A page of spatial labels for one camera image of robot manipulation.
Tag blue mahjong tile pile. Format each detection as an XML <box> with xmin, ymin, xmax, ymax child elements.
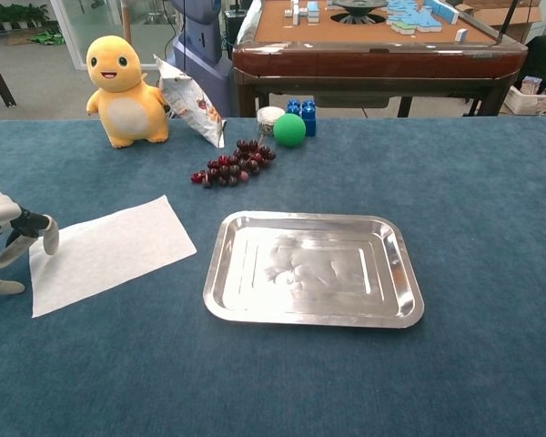
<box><xmin>386</xmin><ymin>0</ymin><xmax>442</xmax><ymax>36</ymax></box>

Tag red grape bunch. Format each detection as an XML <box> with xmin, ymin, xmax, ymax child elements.
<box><xmin>190</xmin><ymin>138</ymin><xmax>278</xmax><ymax>189</ymax></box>

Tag long mahjong tile row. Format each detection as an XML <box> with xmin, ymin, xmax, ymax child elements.
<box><xmin>425</xmin><ymin>0</ymin><xmax>460</xmax><ymax>25</ymax></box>

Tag yellow plush dinosaur toy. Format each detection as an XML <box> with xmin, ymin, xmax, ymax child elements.
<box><xmin>86</xmin><ymin>35</ymin><xmax>170</xmax><ymax>149</ymax></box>

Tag black bag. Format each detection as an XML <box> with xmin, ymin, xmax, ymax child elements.
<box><xmin>511</xmin><ymin>35</ymin><xmax>546</xmax><ymax>92</ymax></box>

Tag green object on floor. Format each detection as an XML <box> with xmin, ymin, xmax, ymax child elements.
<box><xmin>29</xmin><ymin>27</ymin><xmax>66</xmax><ymax>46</ymax></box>

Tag green ball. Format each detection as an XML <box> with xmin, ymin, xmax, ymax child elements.
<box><xmin>272</xmin><ymin>113</ymin><xmax>308</xmax><ymax>148</ymax></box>

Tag white mahjong tile cluster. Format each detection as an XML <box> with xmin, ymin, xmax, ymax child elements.
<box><xmin>285</xmin><ymin>0</ymin><xmax>322</xmax><ymax>25</ymax></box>

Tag white paper napkin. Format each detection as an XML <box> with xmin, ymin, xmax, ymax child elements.
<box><xmin>28</xmin><ymin>194</ymin><xmax>198</xmax><ymax>319</ymax></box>

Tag white storage crate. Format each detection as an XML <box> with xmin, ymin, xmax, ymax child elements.
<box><xmin>503</xmin><ymin>84</ymin><xmax>546</xmax><ymax>117</ymax></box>

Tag clear jar white lid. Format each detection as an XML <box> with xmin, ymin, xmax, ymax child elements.
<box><xmin>256</xmin><ymin>106</ymin><xmax>287</xmax><ymax>137</ymax></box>

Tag white snack bag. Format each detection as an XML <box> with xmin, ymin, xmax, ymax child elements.
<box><xmin>153</xmin><ymin>53</ymin><xmax>228</xmax><ymax>149</ymax></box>

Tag brown mahjong table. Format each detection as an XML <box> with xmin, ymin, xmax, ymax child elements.
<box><xmin>231</xmin><ymin>0</ymin><xmax>529</xmax><ymax>118</ymax></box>

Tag blue building block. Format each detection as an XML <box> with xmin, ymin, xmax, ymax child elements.
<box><xmin>286</xmin><ymin>98</ymin><xmax>319</xmax><ymax>137</ymax></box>

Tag stainless steel tray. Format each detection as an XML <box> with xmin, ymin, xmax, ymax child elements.
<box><xmin>202</xmin><ymin>210</ymin><xmax>426</xmax><ymax>330</ymax></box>

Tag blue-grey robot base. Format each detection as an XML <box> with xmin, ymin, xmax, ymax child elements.
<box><xmin>170</xmin><ymin>0</ymin><xmax>234</xmax><ymax>117</ymax></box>

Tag green potted plants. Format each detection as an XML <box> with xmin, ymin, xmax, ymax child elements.
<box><xmin>0</xmin><ymin>3</ymin><xmax>50</xmax><ymax>33</ymax></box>

